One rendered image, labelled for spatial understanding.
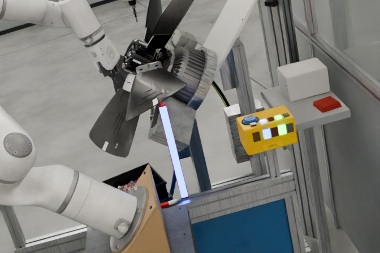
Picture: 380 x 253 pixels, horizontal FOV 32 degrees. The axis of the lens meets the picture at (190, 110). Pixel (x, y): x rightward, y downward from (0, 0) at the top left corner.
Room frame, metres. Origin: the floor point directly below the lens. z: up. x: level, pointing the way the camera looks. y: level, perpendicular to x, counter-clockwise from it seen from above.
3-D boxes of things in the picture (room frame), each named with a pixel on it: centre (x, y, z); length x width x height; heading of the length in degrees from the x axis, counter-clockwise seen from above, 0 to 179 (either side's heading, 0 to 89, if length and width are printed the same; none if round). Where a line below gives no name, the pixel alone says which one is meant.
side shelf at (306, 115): (2.33, -0.43, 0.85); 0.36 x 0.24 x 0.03; 5
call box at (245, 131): (1.83, -0.22, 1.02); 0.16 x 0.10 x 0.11; 95
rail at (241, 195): (1.80, 0.18, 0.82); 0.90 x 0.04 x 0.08; 95
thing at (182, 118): (2.12, 0.07, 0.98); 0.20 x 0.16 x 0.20; 95
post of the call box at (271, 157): (1.83, -0.22, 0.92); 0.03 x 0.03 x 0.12; 5
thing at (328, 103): (2.23, -0.50, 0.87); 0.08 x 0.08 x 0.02; 11
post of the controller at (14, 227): (1.77, 0.60, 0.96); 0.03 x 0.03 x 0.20; 5
